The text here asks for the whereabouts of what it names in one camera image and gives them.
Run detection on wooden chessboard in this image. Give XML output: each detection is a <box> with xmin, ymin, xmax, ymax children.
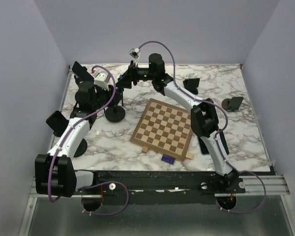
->
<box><xmin>130</xmin><ymin>98</ymin><xmax>193</xmax><ymax>161</ymax></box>

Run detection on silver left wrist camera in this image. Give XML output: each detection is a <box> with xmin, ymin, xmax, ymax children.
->
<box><xmin>94</xmin><ymin>72</ymin><xmax>111</xmax><ymax>90</ymax></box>

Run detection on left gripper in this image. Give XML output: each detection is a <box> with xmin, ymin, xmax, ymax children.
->
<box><xmin>92</xmin><ymin>84</ymin><xmax>123</xmax><ymax>110</ymax></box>

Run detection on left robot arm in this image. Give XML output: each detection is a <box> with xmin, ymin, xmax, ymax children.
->
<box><xmin>34</xmin><ymin>81</ymin><xmax>117</xmax><ymax>202</ymax></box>

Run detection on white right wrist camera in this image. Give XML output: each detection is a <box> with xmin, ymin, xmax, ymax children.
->
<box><xmin>129</xmin><ymin>48</ymin><xmax>141</xmax><ymax>66</ymax></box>

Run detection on small black folding stand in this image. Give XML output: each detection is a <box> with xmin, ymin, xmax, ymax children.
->
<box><xmin>183</xmin><ymin>78</ymin><xmax>200</xmax><ymax>95</ymax></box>

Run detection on black round-base phone stand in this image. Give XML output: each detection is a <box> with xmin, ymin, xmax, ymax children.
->
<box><xmin>105</xmin><ymin>87</ymin><xmax>125</xmax><ymax>123</ymax></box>

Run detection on dark phone on corner stand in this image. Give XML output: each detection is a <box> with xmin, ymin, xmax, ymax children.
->
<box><xmin>71</xmin><ymin>61</ymin><xmax>94</xmax><ymax>83</ymax></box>

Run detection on black left-edge phone stand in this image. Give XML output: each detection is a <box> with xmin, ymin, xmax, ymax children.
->
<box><xmin>53</xmin><ymin>131</ymin><xmax>88</xmax><ymax>158</ymax></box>

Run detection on black smartphone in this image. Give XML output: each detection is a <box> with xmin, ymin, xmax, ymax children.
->
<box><xmin>198</xmin><ymin>138</ymin><xmax>209</xmax><ymax>155</ymax></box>
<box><xmin>221</xmin><ymin>136</ymin><xmax>230</xmax><ymax>155</ymax></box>

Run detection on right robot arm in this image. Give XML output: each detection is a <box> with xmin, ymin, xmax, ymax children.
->
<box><xmin>117</xmin><ymin>53</ymin><xmax>238</xmax><ymax>193</ymax></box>

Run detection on black corner phone stand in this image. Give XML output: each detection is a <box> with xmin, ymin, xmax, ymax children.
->
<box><xmin>74</xmin><ymin>75</ymin><xmax>84</xmax><ymax>87</ymax></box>

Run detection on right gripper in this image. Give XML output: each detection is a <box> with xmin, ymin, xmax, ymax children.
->
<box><xmin>114</xmin><ymin>61</ymin><xmax>154</xmax><ymax>90</ymax></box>

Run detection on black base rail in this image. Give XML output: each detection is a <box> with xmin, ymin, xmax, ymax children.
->
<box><xmin>89</xmin><ymin>171</ymin><xmax>245</xmax><ymax>205</ymax></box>

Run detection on black phone on left stand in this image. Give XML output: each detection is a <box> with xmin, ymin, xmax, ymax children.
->
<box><xmin>46</xmin><ymin>111</ymin><xmax>69</xmax><ymax>137</ymax></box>

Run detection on dark blue card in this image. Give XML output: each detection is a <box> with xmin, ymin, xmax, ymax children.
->
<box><xmin>161</xmin><ymin>155</ymin><xmax>175</xmax><ymax>165</ymax></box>

